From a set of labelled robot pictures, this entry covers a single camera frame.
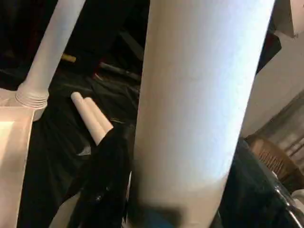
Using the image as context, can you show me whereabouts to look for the small tan label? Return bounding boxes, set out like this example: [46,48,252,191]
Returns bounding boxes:
[61,53,77,63]

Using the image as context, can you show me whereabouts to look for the black work mat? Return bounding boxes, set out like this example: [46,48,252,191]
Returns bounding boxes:
[0,35,143,228]

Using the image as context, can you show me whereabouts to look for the brown woven basket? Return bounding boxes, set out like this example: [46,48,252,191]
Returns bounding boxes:
[246,137,299,189]

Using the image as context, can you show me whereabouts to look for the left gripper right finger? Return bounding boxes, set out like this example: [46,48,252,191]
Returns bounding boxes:
[213,137,304,228]

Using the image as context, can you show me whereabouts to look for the large black case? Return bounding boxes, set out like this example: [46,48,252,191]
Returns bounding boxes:
[0,0,152,72]

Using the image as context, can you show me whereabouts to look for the white plastic table top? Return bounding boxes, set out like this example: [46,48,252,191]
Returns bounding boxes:
[0,89,50,228]

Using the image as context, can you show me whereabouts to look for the white plastic table leg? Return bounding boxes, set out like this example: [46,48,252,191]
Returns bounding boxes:
[85,96,114,133]
[15,0,86,112]
[128,0,278,228]
[70,92,106,146]

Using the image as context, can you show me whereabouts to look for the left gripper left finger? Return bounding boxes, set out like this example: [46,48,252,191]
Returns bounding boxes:
[49,125,136,228]

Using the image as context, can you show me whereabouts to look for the long grey metal bar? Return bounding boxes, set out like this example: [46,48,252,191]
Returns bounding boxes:
[99,61,141,82]

